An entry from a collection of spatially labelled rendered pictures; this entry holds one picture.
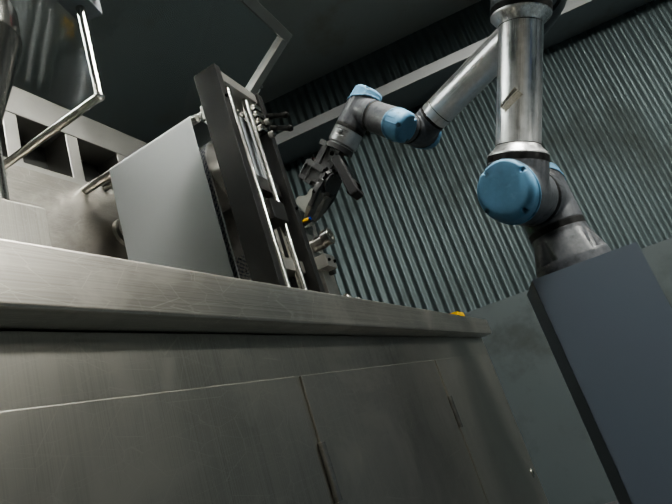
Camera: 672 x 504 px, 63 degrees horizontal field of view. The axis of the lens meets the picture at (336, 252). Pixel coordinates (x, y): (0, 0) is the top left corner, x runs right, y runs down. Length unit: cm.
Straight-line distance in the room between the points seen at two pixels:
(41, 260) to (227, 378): 19
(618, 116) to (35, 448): 313
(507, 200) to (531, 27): 33
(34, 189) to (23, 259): 95
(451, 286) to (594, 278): 188
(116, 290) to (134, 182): 89
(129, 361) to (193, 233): 73
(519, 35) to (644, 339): 60
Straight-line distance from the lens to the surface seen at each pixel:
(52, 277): 34
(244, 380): 49
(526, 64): 114
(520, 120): 111
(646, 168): 318
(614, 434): 112
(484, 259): 298
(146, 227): 120
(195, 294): 43
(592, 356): 111
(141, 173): 124
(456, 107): 137
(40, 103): 146
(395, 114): 128
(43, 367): 36
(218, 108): 105
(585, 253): 116
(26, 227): 85
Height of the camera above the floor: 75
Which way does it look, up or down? 17 degrees up
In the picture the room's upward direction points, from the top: 19 degrees counter-clockwise
